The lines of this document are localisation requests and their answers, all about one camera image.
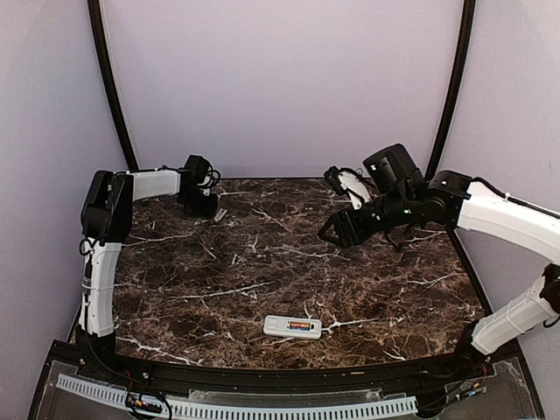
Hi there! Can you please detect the white battery cover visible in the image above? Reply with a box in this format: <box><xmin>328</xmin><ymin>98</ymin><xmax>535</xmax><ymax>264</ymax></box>
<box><xmin>214</xmin><ymin>209</ymin><xmax>227</xmax><ymax>222</ymax></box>

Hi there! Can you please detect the orange battery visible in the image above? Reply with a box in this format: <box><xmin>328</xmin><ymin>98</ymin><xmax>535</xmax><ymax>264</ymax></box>
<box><xmin>290</xmin><ymin>321</ymin><xmax>310</xmax><ymax>330</ymax></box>

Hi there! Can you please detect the black corner post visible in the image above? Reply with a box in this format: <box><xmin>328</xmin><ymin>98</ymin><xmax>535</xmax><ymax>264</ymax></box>
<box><xmin>87</xmin><ymin>0</ymin><xmax>139</xmax><ymax>171</ymax></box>
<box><xmin>425</xmin><ymin>0</ymin><xmax>476</xmax><ymax>180</ymax></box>

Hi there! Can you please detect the black right corner post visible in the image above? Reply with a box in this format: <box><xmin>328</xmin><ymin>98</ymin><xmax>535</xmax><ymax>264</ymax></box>
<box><xmin>425</xmin><ymin>0</ymin><xmax>476</xmax><ymax>180</ymax></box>

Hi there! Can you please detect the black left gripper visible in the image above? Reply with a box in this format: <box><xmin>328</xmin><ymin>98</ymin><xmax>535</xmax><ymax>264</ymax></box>
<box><xmin>181</xmin><ymin>188</ymin><xmax>220</xmax><ymax>218</ymax></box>

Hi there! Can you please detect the black front table rail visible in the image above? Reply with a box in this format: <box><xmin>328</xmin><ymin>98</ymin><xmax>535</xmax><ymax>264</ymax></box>
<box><xmin>76</xmin><ymin>353</ymin><xmax>482</xmax><ymax>395</ymax></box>

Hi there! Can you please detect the black left corner post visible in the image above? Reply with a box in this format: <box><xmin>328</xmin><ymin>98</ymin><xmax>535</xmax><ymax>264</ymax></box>
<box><xmin>87</xmin><ymin>0</ymin><xmax>139</xmax><ymax>171</ymax></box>

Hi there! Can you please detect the white remote control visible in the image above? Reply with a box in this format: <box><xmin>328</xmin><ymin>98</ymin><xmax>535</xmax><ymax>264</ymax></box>
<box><xmin>263</xmin><ymin>315</ymin><xmax>322</xmax><ymax>340</ymax></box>

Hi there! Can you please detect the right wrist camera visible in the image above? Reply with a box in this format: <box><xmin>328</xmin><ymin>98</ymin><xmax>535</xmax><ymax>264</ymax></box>
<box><xmin>324</xmin><ymin>166</ymin><xmax>346</xmax><ymax>196</ymax></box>

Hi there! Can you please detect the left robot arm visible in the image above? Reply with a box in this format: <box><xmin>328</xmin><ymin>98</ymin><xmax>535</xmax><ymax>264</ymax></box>
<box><xmin>80</xmin><ymin>155</ymin><xmax>221</xmax><ymax>338</ymax></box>

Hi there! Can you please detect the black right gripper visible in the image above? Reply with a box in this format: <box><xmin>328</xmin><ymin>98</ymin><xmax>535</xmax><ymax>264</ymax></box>
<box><xmin>318</xmin><ymin>189</ymin><xmax>416</xmax><ymax>249</ymax></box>

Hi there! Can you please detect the white slotted cable duct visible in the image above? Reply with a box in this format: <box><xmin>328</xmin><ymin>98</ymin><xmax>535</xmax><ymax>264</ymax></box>
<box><xmin>56</xmin><ymin>374</ymin><xmax>417</xmax><ymax>419</ymax></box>

